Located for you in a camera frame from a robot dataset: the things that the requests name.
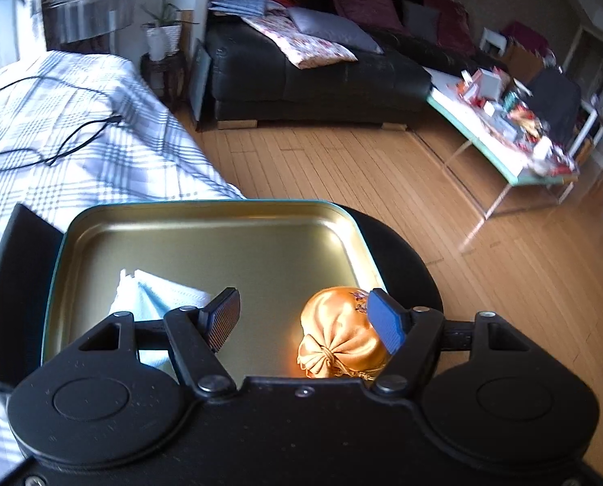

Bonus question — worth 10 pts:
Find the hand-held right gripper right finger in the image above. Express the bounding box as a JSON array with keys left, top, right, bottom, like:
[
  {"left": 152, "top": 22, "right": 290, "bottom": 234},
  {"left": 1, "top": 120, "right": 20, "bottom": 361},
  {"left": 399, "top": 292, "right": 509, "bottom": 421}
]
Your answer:
[{"left": 367, "top": 288, "right": 530, "bottom": 398}]

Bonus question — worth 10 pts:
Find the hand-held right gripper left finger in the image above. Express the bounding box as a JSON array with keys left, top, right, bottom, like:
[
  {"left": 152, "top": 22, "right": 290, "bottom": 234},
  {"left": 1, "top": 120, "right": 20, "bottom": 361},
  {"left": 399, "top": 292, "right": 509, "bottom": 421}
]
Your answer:
[{"left": 79, "top": 288, "right": 242, "bottom": 399}]

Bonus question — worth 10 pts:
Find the orange satin drawstring pouch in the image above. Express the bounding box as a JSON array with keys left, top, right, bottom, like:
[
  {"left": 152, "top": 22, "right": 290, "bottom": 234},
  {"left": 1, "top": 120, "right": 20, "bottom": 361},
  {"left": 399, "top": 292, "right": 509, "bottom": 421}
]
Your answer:
[{"left": 296, "top": 286, "right": 396, "bottom": 380}]

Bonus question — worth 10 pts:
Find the teal and gold tin tray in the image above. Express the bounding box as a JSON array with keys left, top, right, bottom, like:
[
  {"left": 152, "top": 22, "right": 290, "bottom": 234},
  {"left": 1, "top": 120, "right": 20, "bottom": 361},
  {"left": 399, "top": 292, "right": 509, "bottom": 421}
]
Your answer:
[{"left": 41, "top": 200, "right": 388, "bottom": 380}]

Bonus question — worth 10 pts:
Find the blue face mask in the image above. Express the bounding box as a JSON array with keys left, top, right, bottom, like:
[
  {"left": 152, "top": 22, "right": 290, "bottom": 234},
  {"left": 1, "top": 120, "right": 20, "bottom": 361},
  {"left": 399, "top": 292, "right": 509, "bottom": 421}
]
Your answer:
[{"left": 110, "top": 269, "right": 214, "bottom": 368}]

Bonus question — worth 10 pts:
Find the grey plaid bed sheet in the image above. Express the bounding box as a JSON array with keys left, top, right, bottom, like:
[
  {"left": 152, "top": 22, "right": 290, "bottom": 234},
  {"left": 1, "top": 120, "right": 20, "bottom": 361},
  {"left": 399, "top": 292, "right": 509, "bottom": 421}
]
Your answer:
[{"left": 0, "top": 51, "right": 246, "bottom": 486}]

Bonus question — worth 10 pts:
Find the glass top coffee table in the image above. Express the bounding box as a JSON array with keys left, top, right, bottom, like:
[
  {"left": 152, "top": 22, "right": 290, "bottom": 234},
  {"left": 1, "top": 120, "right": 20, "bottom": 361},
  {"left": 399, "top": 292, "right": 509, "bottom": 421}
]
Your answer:
[{"left": 426, "top": 68, "right": 581, "bottom": 254}]

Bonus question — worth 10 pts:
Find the dark framed panel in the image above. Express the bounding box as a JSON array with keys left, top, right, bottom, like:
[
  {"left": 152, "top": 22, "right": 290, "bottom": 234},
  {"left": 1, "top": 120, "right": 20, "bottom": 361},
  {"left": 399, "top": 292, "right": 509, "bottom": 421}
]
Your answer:
[{"left": 190, "top": 40, "right": 212, "bottom": 122}]

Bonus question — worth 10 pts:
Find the clutter of small boxes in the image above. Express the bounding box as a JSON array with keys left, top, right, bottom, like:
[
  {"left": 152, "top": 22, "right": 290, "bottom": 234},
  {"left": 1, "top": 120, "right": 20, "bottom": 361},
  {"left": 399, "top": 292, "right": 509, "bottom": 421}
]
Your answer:
[{"left": 453, "top": 68, "right": 578, "bottom": 173}]

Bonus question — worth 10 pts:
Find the black leather sofa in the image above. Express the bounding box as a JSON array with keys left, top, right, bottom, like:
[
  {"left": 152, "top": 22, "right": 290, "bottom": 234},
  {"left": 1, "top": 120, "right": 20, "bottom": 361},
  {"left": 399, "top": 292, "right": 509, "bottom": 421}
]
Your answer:
[{"left": 203, "top": 0, "right": 510, "bottom": 130}]

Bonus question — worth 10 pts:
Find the dark wooden plant stand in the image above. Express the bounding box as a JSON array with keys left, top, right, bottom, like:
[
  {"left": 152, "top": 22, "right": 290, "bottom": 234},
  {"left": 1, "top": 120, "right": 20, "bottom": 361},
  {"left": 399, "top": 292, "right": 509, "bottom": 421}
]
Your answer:
[{"left": 140, "top": 53, "right": 186, "bottom": 109}]

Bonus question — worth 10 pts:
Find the dark cloth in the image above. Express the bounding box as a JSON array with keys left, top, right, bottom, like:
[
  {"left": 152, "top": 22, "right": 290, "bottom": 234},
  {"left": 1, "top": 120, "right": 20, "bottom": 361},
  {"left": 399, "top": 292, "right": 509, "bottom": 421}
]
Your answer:
[{"left": 527, "top": 68, "right": 582, "bottom": 147}]

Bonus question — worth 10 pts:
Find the potted plant in white pot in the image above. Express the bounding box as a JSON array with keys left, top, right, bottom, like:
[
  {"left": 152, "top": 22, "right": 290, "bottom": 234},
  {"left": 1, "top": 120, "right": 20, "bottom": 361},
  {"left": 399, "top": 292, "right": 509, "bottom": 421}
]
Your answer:
[{"left": 139, "top": 0, "right": 198, "bottom": 62}]

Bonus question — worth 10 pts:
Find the floral pillow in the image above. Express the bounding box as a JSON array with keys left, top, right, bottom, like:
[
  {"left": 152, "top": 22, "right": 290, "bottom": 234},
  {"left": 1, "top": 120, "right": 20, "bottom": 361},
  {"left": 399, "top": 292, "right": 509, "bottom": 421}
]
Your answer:
[{"left": 243, "top": 13, "right": 358, "bottom": 69}]

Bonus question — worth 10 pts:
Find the cardboard box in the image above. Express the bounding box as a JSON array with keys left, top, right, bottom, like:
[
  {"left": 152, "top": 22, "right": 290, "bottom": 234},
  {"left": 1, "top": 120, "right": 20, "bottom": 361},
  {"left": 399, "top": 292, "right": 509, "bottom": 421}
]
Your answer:
[{"left": 504, "top": 40, "right": 545, "bottom": 82}]

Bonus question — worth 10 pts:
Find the grey pillow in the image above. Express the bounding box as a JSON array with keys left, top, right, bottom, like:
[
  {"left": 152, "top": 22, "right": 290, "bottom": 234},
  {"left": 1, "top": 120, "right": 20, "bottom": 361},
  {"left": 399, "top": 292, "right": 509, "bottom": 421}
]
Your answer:
[{"left": 286, "top": 7, "right": 383, "bottom": 54}]

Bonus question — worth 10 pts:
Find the small white stool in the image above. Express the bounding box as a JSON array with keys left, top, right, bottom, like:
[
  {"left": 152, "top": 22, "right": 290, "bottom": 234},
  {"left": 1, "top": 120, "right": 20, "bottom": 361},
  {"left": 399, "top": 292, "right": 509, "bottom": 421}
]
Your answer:
[{"left": 481, "top": 28, "right": 507, "bottom": 56}]

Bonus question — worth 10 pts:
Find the red patterned cushion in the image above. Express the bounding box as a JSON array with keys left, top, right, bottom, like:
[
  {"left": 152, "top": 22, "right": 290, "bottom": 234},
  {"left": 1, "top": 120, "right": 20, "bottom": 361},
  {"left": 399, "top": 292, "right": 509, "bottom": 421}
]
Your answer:
[{"left": 426, "top": 0, "right": 477, "bottom": 56}]

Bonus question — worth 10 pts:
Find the small grey cushion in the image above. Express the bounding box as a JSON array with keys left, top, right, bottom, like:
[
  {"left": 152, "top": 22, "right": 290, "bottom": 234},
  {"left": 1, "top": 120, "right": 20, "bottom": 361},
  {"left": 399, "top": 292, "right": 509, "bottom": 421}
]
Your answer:
[{"left": 400, "top": 0, "right": 441, "bottom": 44}]

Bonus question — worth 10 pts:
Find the blue checked folded cloth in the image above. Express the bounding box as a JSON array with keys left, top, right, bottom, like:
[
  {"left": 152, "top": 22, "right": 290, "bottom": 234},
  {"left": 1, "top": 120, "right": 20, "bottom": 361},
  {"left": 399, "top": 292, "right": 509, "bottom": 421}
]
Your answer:
[{"left": 209, "top": 0, "right": 267, "bottom": 18}]

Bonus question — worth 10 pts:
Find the round glass side table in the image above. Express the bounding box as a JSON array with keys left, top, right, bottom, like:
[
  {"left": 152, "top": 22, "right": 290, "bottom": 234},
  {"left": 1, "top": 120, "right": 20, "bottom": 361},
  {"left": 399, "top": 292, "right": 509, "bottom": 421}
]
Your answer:
[{"left": 43, "top": 0, "right": 145, "bottom": 51}]

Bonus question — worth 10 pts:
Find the white shelf unit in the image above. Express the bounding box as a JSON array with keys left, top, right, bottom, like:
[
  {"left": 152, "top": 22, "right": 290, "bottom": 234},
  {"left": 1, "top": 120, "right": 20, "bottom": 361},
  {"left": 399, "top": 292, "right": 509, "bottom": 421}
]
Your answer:
[{"left": 560, "top": 25, "right": 603, "bottom": 112}]

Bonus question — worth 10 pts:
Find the black cable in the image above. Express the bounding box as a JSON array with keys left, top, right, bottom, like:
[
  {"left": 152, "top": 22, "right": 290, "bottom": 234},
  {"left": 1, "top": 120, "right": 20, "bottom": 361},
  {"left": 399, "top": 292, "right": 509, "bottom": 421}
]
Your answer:
[{"left": 0, "top": 76, "right": 122, "bottom": 168}]

